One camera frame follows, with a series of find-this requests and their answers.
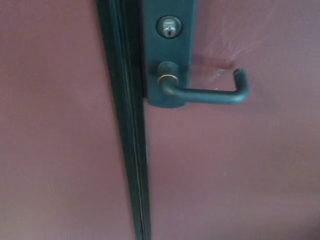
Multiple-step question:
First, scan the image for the black lever door handle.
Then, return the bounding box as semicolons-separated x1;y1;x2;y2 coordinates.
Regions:
156;61;250;106

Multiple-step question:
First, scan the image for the maroon door leaf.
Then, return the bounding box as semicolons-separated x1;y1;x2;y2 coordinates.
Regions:
143;0;320;240
0;0;138;240

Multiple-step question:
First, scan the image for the black door edge strip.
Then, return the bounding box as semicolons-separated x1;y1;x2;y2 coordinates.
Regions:
95;0;152;240

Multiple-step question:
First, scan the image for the silver lock cylinder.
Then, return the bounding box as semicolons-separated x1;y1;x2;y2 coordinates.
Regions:
156;15;184;40

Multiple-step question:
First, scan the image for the black handle backplate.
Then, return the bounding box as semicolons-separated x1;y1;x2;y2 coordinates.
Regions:
138;0;199;109

